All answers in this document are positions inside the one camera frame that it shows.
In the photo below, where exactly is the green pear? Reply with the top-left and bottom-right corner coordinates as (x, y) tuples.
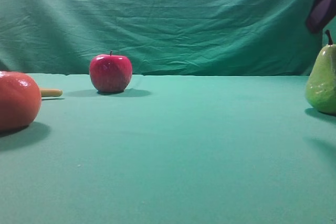
(305, 29), (335, 115)

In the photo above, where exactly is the red apple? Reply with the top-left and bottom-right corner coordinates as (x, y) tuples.
(89, 51), (132, 93)

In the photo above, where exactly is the green backdrop cloth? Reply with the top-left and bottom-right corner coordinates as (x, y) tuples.
(1, 0), (327, 76)

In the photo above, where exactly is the yellow banana tip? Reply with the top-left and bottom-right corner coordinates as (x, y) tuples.
(40, 89), (63, 97)

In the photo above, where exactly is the orange round fruit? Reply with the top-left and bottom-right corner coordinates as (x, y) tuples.
(1, 71), (41, 132)

